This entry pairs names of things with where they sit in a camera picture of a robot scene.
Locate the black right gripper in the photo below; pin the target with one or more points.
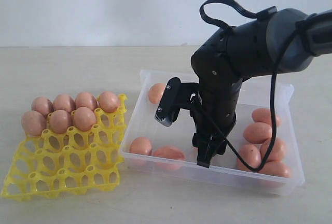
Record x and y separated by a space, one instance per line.
214 118

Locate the brown egg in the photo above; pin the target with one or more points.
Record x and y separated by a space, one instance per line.
257 132
169 152
262 115
84 118
64 102
140 146
42 105
60 120
86 99
250 154
155 93
275 168
278 151
33 123
109 102

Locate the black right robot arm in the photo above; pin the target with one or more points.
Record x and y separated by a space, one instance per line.
273 42

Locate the clear plastic bin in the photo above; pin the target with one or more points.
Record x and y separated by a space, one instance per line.
223 170

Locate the yellow plastic egg tray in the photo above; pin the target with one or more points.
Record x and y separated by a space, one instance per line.
74 162

